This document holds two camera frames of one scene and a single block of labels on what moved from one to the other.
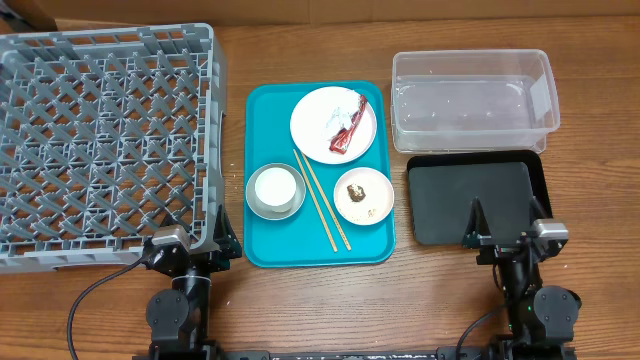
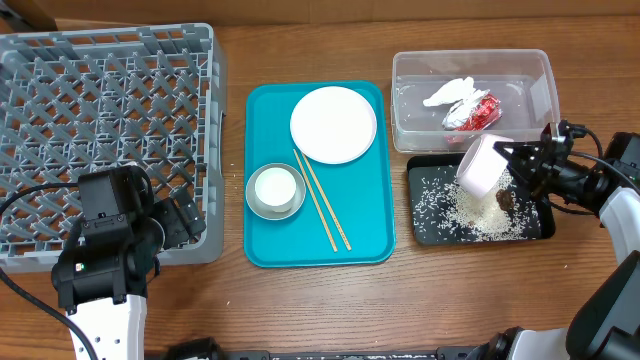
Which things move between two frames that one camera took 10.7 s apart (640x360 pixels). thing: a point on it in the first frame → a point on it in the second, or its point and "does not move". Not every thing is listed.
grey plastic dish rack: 108,135 does not move
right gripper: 474,236 → 537,163
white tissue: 339,118 → 463,90
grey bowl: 259,209 does not move
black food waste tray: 442,188 does not move
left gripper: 198,257 → 189,215
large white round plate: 310,118 does not move
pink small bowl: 364,196 → 481,169
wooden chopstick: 326,200 does not move
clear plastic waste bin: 493,101 does not move
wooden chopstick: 322,216 does not move
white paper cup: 276,187 does not move
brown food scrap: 356,192 → 505,199
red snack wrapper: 342,137 → 475,113
